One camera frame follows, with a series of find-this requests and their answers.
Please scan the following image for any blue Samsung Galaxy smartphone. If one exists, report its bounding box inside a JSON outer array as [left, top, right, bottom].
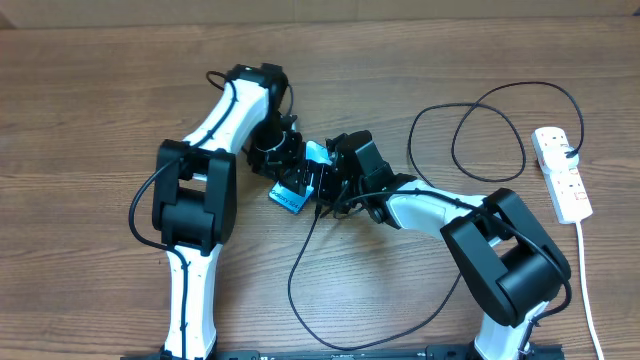
[[268, 141, 330, 214]]

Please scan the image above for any black USB charging cable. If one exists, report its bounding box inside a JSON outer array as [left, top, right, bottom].
[[286, 81, 586, 352]]

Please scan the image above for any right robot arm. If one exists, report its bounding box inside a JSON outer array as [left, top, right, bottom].
[[273, 131, 572, 359]]

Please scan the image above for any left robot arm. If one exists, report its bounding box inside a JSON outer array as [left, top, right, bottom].
[[152, 63, 304, 359]]

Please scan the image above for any white power strip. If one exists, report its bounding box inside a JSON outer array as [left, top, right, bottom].
[[531, 127, 593, 224]]

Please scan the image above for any cardboard back panel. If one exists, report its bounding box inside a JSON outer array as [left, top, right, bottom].
[[1, 0, 639, 29]]

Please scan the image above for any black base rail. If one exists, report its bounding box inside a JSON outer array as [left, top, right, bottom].
[[120, 344, 565, 360]]

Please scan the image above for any white power strip cord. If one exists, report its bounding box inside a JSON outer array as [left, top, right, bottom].
[[574, 221, 605, 360]]

